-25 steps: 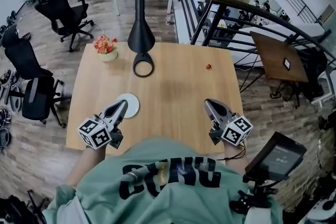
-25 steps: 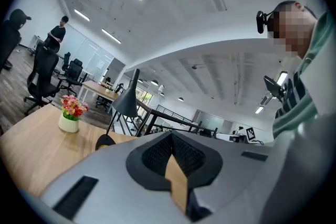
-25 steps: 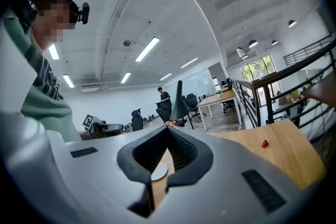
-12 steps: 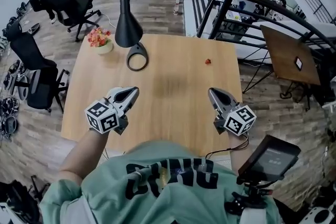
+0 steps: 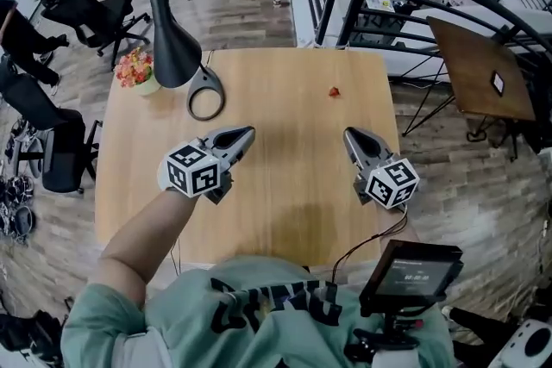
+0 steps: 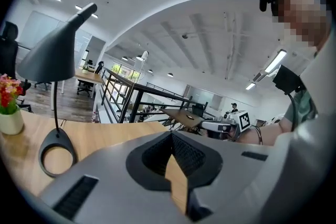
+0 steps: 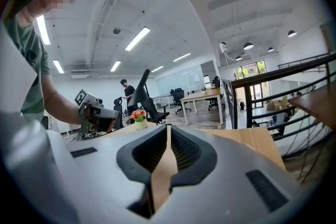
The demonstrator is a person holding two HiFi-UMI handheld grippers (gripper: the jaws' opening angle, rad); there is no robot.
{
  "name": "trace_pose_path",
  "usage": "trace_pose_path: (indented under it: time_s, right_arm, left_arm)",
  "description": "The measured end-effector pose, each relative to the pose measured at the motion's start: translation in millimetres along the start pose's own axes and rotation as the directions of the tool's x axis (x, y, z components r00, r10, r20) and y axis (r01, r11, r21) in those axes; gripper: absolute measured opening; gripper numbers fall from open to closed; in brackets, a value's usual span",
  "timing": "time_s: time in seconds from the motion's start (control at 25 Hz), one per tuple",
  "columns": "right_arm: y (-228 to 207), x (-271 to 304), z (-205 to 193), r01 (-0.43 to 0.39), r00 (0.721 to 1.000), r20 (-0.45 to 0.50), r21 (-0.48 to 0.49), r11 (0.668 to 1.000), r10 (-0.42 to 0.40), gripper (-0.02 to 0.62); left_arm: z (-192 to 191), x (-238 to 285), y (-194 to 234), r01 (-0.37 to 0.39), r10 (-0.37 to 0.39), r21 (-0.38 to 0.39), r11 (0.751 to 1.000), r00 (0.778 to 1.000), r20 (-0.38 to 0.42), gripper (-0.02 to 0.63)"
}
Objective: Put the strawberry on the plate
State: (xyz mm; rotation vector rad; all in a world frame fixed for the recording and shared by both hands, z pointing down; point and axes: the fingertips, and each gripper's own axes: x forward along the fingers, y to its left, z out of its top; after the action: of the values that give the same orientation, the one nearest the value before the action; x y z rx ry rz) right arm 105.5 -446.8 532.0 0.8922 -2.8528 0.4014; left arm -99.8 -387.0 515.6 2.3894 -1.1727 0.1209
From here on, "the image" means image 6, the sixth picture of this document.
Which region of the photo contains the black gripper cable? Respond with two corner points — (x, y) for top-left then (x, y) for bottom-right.
(250, 125), (264, 146)

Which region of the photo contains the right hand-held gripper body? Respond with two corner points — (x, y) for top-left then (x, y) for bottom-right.
(227, 110), (252, 141)

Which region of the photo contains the person's head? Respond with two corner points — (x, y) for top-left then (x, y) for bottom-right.
(271, 0), (332, 54)

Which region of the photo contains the large glass window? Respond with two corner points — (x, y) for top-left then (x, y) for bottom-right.
(110, 63), (142, 82)

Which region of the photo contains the small black monitor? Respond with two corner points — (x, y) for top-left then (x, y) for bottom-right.
(272, 65), (307, 95)

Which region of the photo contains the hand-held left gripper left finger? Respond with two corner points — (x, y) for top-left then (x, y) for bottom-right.
(39, 131), (190, 224)

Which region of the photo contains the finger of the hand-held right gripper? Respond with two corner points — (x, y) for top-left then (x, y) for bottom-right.
(202, 121), (233, 132)

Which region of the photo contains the black metal railing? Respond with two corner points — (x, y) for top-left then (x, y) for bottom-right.
(145, 82), (184, 99)
(99, 67), (211, 124)

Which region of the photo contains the white pot of pink flowers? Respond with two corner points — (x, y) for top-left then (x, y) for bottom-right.
(0, 73), (25, 136)

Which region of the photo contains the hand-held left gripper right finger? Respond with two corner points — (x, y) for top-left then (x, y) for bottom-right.
(172, 131), (275, 224)

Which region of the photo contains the black office chair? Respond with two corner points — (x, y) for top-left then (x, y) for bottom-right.
(0, 20), (33, 113)
(34, 80), (53, 91)
(191, 102), (208, 118)
(77, 61), (104, 98)

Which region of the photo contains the person's green printed shirt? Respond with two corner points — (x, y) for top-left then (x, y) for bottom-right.
(282, 31), (336, 132)

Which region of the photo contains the person's right forearm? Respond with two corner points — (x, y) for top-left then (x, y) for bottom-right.
(237, 123), (294, 146)

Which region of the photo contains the black desk lamp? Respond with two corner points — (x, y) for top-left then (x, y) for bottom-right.
(17, 2), (98, 178)

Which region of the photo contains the dark wooden table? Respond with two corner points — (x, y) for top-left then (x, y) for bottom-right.
(161, 108), (206, 130)

